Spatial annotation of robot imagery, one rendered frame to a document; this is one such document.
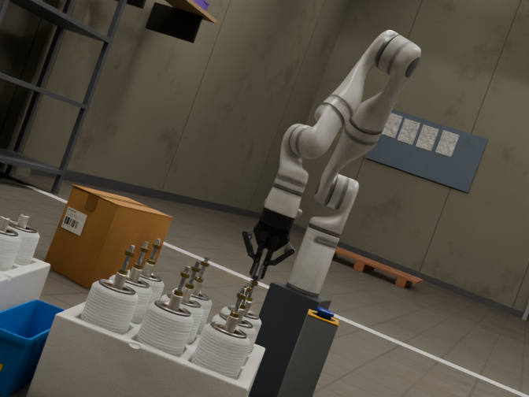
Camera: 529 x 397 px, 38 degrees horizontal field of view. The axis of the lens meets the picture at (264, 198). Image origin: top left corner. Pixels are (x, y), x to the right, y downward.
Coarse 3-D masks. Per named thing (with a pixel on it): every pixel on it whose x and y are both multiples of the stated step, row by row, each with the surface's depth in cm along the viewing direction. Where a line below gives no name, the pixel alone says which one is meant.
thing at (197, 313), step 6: (162, 300) 159; (168, 300) 158; (186, 306) 157; (192, 312) 157; (198, 312) 159; (198, 318) 159; (198, 324) 160; (192, 330) 159; (192, 336) 160; (192, 342) 161
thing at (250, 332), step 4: (216, 316) 159; (212, 320) 160; (216, 320) 158; (220, 320) 157; (224, 320) 157; (240, 328) 156; (244, 328) 157; (248, 328) 158; (252, 328) 159; (248, 332) 157; (252, 332) 158; (248, 336) 157; (252, 336) 158; (252, 340) 159; (248, 348) 159; (244, 360) 159
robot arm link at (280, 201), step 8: (272, 192) 169; (280, 192) 168; (288, 192) 168; (272, 200) 169; (280, 200) 168; (288, 200) 168; (296, 200) 169; (272, 208) 168; (280, 208) 168; (288, 208) 168; (296, 208) 169; (288, 216) 168; (296, 216) 176
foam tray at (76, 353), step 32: (64, 320) 143; (64, 352) 143; (96, 352) 143; (128, 352) 142; (160, 352) 143; (192, 352) 152; (256, 352) 171; (32, 384) 144; (64, 384) 143; (96, 384) 143; (128, 384) 142; (160, 384) 142; (192, 384) 141; (224, 384) 141
